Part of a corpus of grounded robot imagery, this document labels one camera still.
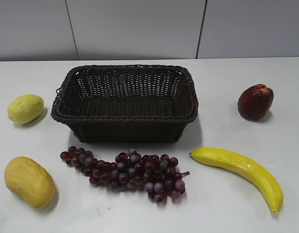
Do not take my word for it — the black wicker basket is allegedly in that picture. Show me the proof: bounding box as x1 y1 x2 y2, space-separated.
51 65 198 143

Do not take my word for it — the yellow banana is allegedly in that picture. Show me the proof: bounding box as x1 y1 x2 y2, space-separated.
190 147 284 215

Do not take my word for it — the purple grape bunch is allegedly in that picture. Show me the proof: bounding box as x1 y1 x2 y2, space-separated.
60 146 190 204

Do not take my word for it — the dark red apple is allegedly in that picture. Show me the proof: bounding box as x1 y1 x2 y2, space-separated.
237 84 274 121

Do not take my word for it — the yellow lemon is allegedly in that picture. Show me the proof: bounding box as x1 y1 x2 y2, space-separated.
7 94 44 124

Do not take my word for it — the yellow mango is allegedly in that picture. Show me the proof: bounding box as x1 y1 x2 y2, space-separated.
4 156 56 209

